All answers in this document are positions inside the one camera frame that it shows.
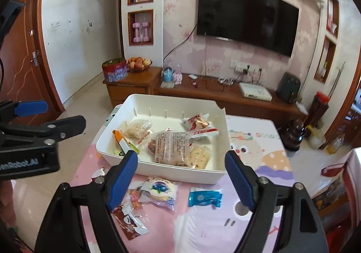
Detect white set-top box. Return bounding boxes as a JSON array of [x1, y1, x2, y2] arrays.
[[239, 82, 272, 102]]

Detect pink toy figure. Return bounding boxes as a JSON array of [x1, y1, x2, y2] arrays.
[[173, 64, 183, 85]]

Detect white plastic jug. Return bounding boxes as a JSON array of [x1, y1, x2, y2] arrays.
[[306, 125, 326, 150]]

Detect brown date bar pack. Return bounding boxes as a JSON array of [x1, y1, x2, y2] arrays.
[[112, 203, 149, 240]]

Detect white plastic storage bin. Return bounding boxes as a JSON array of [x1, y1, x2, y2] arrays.
[[96, 94, 230, 184]]

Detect small clear candy pack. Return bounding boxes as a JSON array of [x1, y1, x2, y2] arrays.
[[127, 181, 143, 210]]

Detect wooden tv cabinet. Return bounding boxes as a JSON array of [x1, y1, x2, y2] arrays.
[[103, 66, 306, 128]]

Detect large clear printed biscuit bag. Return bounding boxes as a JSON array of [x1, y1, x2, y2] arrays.
[[155, 131, 190, 167]]

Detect green snack packet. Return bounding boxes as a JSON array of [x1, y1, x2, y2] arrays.
[[113, 150, 124, 156]]

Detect puffed rice cake pack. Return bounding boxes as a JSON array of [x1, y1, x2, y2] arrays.
[[121, 119, 152, 139]]

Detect blueberry pastry pack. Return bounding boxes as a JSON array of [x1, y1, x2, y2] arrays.
[[139, 176, 178, 211]]

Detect fruit bowl with apples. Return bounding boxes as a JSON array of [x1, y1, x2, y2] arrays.
[[127, 57, 152, 72]]

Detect wooden door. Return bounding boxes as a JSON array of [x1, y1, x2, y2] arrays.
[[1, 0, 64, 125]]

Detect red lidded dark container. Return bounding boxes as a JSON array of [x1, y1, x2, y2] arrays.
[[303, 91, 330, 127]]

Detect red round tin box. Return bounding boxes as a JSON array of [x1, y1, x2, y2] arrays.
[[102, 58, 128, 82]]

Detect red white triangular snack pack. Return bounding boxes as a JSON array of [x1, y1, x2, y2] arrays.
[[181, 113, 219, 139]]

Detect clear nut candy pack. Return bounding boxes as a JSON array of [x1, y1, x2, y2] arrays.
[[138, 130, 157, 155]]

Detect dark green air fryer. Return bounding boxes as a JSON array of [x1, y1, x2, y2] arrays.
[[275, 72, 301, 104]]

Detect orange white snack stick pack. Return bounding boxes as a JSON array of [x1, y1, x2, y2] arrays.
[[113, 130, 139, 156]]

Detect blue foil candy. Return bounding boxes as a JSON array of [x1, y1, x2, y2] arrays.
[[188, 187, 223, 208]]

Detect pink dumbbells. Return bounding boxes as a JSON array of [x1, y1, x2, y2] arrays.
[[132, 22, 150, 43]]

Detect rice cracker clear pack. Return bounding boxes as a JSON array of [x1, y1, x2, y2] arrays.
[[188, 145, 212, 169]]

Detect black wall television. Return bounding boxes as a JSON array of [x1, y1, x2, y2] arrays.
[[197, 0, 299, 57]]

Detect blue snow globe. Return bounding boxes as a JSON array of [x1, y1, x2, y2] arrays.
[[162, 66, 173, 82]]

